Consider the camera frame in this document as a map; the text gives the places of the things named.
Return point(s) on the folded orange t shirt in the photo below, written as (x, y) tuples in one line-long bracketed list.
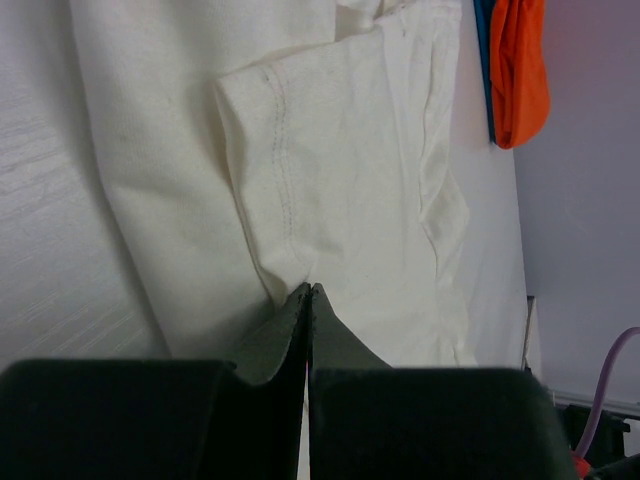
[(520, 92)]

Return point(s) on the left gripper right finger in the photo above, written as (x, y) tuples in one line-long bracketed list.
[(368, 420)]

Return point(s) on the folded blue t shirt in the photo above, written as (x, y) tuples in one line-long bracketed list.
[(483, 10)]

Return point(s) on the white t shirt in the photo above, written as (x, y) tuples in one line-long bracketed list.
[(248, 147)]

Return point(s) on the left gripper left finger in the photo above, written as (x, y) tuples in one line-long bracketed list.
[(162, 419)]

